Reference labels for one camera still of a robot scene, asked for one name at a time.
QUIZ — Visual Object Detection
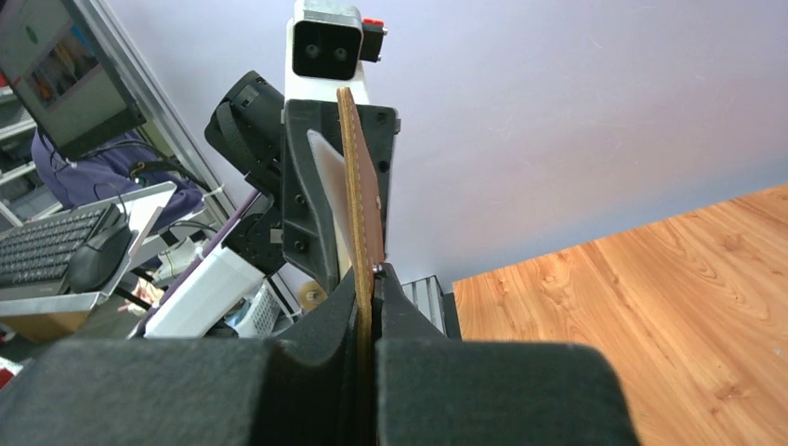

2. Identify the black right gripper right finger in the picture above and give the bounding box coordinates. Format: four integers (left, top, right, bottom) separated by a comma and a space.
374, 264, 639, 445

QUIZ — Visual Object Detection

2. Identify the black computer keyboard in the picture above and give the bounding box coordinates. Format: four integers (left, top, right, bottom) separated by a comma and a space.
1, 204, 125, 299

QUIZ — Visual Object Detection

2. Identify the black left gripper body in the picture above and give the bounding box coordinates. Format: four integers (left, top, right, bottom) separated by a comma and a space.
282, 99, 401, 293

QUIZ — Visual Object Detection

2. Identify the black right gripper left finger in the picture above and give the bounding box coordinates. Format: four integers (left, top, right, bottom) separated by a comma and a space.
1, 276, 355, 445

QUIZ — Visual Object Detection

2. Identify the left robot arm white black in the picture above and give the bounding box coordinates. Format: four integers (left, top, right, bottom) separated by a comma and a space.
137, 71, 342, 338

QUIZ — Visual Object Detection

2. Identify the brown leather card holder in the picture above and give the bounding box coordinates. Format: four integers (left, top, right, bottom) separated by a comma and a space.
307, 86, 385, 445

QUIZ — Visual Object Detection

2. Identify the black computer mouse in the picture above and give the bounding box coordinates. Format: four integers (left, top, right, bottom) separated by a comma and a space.
66, 221, 132, 294

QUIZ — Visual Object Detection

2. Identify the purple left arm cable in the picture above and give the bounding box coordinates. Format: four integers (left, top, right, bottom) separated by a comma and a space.
132, 187, 263, 334

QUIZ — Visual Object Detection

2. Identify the aluminium frame rail left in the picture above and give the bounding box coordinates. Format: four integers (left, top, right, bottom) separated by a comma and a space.
75, 1, 235, 220

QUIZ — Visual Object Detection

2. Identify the computer monitor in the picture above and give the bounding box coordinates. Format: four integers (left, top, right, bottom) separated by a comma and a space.
1, 0, 146, 160

